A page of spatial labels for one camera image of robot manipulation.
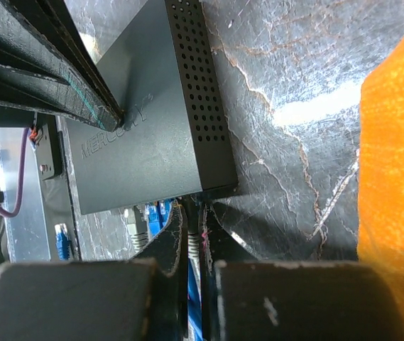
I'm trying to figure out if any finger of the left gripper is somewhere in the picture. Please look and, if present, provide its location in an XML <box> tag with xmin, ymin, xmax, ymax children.
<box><xmin>0</xmin><ymin>1</ymin><xmax>102</xmax><ymax>128</ymax></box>
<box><xmin>41</xmin><ymin>1</ymin><xmax>124</xmax><ymax>123</ymax></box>

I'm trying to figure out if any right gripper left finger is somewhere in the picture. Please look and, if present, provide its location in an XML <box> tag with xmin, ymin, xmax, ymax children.
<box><xmin>0</xmin><ymin>202</ymin><xmax>187</xmax><ymax>340</ymax></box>

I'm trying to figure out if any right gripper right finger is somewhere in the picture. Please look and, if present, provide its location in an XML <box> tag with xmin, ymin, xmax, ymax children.
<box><xmin>200</xmin><ymin>205</ymin><xmax>404</xmax><ymax>340</ymax></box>

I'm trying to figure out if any dark grey network switch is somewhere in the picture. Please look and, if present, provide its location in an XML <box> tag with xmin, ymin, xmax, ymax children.
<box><xmin>67</xmin><ymin>1</ymin><xmax>238</xmax><ymax>215</ymax></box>

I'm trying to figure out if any orange Mickey Mouse pillow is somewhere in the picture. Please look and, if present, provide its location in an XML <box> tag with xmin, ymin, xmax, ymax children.
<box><xmin>357</xmin><ymin>38</ymin><xmax>404</xmax><ymax>322</ymax></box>

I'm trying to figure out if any blue ethernet cable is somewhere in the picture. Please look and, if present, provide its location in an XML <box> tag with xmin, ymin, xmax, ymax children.
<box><xmin>186</xmin><ymin>262</ymin><xmax>202</xmax><ymax>341</ymax></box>
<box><xmin>144</xmin><ymin>199</ymin><xmax>174</xmax><ymax>239</ymax></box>
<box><xmin>54</xmin><ymin>223</ymin><xmax>73</xmax><ymax>262</ymax></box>

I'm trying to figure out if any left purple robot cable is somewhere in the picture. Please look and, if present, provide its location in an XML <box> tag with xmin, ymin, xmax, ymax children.
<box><xmin>0</xmin><ymin>127</ymin><xmax>32</xmax><ymax>218</ymax></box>

